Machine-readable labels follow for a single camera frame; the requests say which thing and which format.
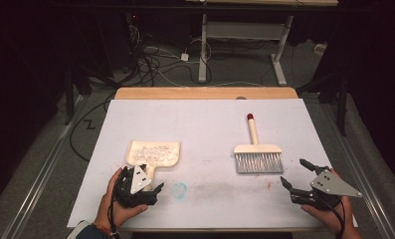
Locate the metal floor rail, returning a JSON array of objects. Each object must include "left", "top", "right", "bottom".
[
  {"left": 0, "top": 95, "right": 87, "bottom": 239},
  {"left": 320, "top": 101, "right": 395, "bottom": 239}
]

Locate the pile of white paper scraps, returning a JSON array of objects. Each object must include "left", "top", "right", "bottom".
[{"left": 130, "top": 143, "right": 179, "bottom": 166}]

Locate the person's left hand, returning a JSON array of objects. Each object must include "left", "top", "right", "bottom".
[{"left": 94, "top": 166, "right": 149, "bottom": 231}]

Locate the hand-held gripper cable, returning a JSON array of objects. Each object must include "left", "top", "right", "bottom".
[
  {"left": 317, "top": 198, "right": 347, "bottom": 239},
  {"left": 106, "top": 178, "right": 121, "bottom": 239}
]

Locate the small white floor box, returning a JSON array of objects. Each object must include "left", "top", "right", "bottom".
[{"left": 313, "top": 42, "right": 328, "bottom": 56}]

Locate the black metal stand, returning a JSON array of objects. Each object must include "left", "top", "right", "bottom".
[
  {"left": 297, "top": 71, "right": 349, "bottom": 137},
  {"left": 63, "top": 64, "right": 78, "bottom": 126}
]

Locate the white table cover sheet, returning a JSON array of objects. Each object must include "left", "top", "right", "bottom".
[{"left": 67, "top": 99, "right": 358, "bottom": 230}]

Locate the tangle of floor cables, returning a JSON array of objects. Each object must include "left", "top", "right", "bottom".
[{"left": 126, "top": 24, "right": 214, "bottom": 88}]

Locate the right hand-held gripper cable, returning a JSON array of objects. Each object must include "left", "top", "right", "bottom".
[{"left": 317, "top": 198, "right": 347, "bottom": 239}]

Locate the person's right hand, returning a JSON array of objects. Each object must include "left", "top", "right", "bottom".
[{"left": 300, "top": 196, "right": 356, "bottom": 235}]

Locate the cream brush with red tip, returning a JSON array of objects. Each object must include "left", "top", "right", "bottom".
[{"left": 233, "top": 113, "right": 285, "bottom": 174}]

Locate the black floor cable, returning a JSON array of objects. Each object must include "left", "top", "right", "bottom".
[{"left": 69, "top": 94, "right": 117, "bottom": 163}]

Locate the white-legged desk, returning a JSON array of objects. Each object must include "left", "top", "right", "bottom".
[{"left": 184, "top": 0, "right": 339, "bottom": 87}]

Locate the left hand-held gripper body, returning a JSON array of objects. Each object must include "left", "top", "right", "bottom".
[{"left": 113, "top": 164, "right": 160, "bottom": 209}]

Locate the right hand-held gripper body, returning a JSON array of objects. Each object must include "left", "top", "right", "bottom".
[{"left": 290, "top": 165, "right": 364, "bottom": 211}]

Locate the left hand-held gripper cable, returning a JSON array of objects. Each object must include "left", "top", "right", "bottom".
[{"left": 106, "top": 178, "right": 121, "bottom": 239}]

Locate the beaded wrist bracelet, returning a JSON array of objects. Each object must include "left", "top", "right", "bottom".
[{"left": 92, "top": 222, "right": 115, "bottom": 235}]

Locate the cream plastic dustpan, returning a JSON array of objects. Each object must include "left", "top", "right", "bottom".
[{"left": 125, "top": 140, "right": 181, "bottom": 192}]

